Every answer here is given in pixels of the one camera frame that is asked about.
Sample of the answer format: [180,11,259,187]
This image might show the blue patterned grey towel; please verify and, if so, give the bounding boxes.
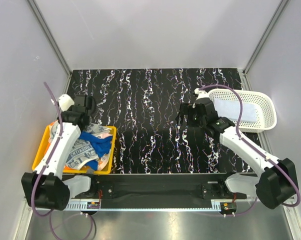
[49,119,111,171]

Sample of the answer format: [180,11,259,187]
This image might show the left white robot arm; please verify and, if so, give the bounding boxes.
[21,95,99,211]

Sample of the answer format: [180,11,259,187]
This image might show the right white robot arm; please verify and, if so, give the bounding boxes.
[176,97,301,210]

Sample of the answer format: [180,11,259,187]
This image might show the yellow plastic bin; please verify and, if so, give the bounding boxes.
[32,121,117,175]

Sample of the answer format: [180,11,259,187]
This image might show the pink white towel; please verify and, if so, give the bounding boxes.
[96,130,113,171]

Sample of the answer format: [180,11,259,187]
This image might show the orange towel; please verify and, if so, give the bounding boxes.
[44,142,79,173]

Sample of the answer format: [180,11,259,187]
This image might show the white perforated basket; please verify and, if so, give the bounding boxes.
[208,88,277,133]

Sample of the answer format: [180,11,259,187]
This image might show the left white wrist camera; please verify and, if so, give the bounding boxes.
[57,94,75,112]

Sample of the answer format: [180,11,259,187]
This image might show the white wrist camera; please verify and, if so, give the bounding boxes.
[194,88,210,101]
[57,94,75,112]

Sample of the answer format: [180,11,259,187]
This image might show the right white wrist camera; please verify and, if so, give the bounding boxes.
[194,88,210,101]

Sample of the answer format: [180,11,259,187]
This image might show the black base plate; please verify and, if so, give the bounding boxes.
[76,173,247,210]

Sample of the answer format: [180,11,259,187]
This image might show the white slotted cable duct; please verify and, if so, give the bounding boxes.
[64,200,101,212]

